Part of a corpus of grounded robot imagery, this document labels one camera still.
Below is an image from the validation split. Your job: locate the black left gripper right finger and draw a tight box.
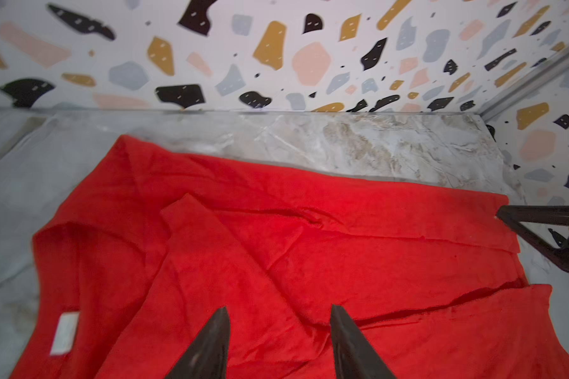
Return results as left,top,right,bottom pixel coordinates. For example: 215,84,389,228
330,305,396,379

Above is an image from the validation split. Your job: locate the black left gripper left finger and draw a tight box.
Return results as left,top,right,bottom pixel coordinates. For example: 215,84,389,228
165,306,230,379

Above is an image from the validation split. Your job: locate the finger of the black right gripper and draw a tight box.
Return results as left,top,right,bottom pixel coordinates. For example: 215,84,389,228
496,205,569,273

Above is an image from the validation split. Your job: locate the red t shirt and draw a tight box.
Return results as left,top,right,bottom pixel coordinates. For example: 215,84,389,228
12,136,569,378

